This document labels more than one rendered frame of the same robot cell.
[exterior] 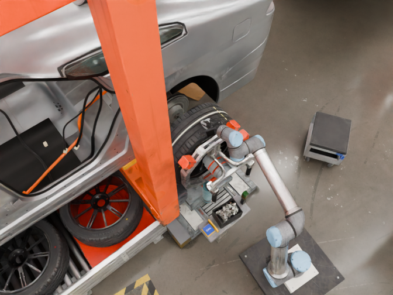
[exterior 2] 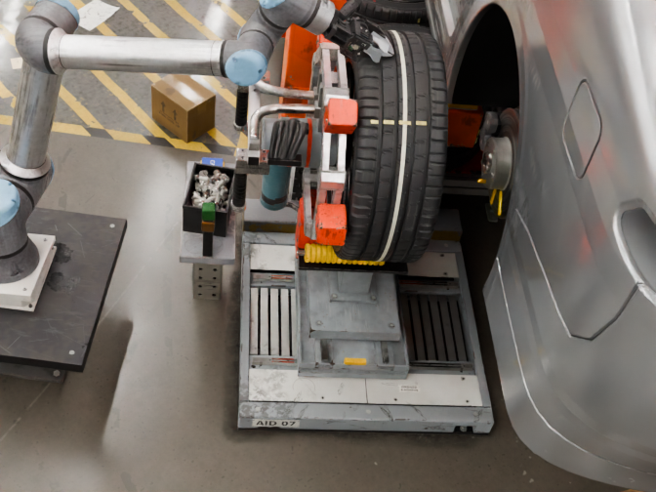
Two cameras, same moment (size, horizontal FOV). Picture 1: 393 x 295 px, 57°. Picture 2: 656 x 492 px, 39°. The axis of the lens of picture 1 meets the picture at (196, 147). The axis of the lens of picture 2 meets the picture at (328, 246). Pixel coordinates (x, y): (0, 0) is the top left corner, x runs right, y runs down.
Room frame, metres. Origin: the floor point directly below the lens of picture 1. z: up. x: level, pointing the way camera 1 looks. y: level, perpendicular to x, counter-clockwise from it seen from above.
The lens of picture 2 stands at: (2.30, -1.83, 2.62)
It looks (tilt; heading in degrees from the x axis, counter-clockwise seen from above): 48 degrees down; 119
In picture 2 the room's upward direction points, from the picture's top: 10 degrees clockwise
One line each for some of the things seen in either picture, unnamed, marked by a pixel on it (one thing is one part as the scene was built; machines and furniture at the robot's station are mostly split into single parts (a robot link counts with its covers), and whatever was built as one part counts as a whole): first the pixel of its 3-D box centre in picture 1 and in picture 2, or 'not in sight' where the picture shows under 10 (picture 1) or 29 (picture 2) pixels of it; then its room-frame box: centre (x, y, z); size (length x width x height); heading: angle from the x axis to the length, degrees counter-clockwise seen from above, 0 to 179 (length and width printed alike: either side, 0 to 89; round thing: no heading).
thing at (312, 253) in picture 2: not in sight; (345, 254); (1.42, -0.14, 0.51); 0.29 x 0.06 x 0.06; 39
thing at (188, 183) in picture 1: (211, 160); (323, 143); (1.27, -0.11, 0.85); 0.54 x 0.07 x 0.54; 129
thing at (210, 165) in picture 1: (217, 166); (298, 143); (1.21, -0.16, 0.85); 0.21 x 0.14 x 0.14; 39
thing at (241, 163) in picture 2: (247, 161); (253, 161); (1.22, -0.37, 0.93); 0.09 x 0.05 x 0.05; 39
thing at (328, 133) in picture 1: (326, 140); not in sight; (1.85, -1.30, 0.17); 0.43 x 0.36 x 0.34; 162
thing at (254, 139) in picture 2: (234, 151); (286, 115); (1.24, -0.27, 1.03); 0.19 x 0.18 x 0.11; 39
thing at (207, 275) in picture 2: (220, 228); (208, 249); (0.93, -0.21, 0.21); 0.10 x 0.10 x 0.42; 39
